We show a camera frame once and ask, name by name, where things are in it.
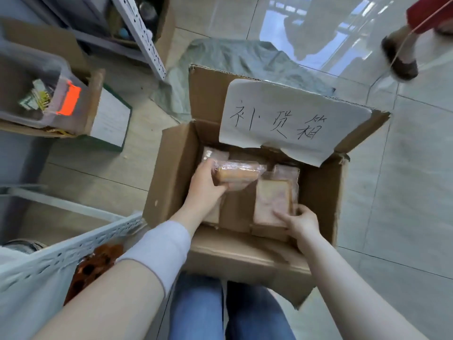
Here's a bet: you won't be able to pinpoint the brown cardboard box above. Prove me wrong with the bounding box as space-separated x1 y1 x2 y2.
143 64 391 309

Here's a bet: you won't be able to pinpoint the clear white capped bottle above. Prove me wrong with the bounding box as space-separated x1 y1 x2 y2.
140 1 159 31

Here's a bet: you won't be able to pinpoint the white metal shelf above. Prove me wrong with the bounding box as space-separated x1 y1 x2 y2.
0 186 144 340

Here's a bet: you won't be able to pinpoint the white handwritten paper sheet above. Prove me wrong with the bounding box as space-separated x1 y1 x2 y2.
218 78 373 168

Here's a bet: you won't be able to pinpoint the white perforated metal rack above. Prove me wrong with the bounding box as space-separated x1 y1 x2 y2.
21 0 168 82

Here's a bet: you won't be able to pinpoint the person's left forearm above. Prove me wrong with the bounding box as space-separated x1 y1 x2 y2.
30 208 213 340

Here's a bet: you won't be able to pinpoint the green yellow sachets bundle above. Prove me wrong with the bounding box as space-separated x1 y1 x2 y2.
19 79 54 111

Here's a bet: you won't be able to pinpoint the round metal pot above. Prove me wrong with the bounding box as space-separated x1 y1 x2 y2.
1 238 47 254

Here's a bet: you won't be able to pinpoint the person's right hand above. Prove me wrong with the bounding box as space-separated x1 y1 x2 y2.
273 204 321 245

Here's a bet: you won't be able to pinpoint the green clipboard with paper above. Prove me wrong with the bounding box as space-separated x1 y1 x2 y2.
79 84 133 153

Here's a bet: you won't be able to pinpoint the person's right forearm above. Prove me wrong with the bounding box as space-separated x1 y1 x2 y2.
297 229 431 340

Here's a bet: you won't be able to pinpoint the pile of bread packets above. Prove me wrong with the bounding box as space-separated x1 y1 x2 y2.
201 146 302 225

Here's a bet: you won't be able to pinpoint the brown bottle carton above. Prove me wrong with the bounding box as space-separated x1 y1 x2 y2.
106 0 176 65

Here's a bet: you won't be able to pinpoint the clear bin with orange latches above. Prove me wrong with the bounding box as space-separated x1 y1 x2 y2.
0 40 89 135

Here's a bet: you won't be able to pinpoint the person's blue jeans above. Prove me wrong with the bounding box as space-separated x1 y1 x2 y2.
169 272 296 340

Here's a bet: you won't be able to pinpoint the grey green woven sack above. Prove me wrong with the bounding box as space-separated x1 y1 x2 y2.
150 38 336 123

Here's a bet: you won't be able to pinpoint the orange packet with dark pieces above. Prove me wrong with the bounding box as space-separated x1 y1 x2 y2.
63 243 125 305

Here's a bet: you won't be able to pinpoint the person's left hand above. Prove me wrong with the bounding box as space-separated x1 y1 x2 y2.
183 159 229 218

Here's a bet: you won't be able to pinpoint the purple swirl bread packet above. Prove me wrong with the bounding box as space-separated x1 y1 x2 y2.
211 160 267 192
253 178 301 229

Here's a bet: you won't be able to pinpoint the white arm sleeve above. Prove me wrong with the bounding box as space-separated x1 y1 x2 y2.
117 221 192 296

